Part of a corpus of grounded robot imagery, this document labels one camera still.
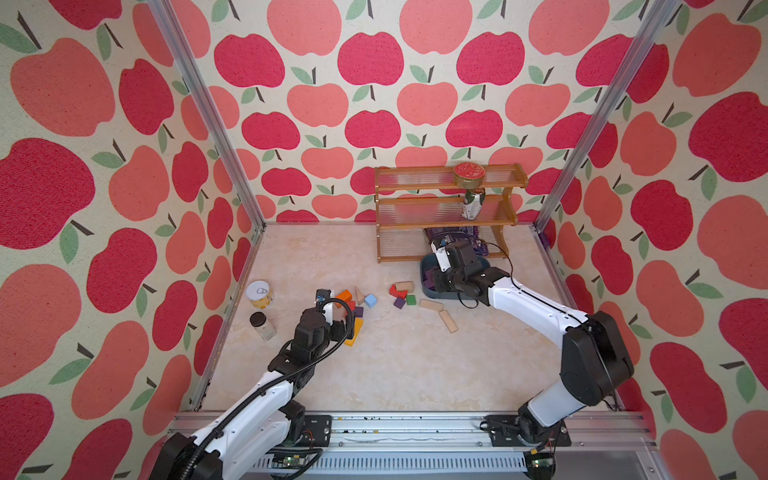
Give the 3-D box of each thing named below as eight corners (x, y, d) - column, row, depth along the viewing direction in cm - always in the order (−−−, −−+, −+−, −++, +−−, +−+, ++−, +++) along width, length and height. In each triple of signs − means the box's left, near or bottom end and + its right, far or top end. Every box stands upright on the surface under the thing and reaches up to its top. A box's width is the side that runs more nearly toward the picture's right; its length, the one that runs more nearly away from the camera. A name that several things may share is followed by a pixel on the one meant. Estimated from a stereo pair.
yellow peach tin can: (247, 309, 99) (240, 301, 95) (253, 289, 104) (248, 280, 100) (270, 309, 99) (265, 301, 95) (276, 289, 104) (271, 280, 100)
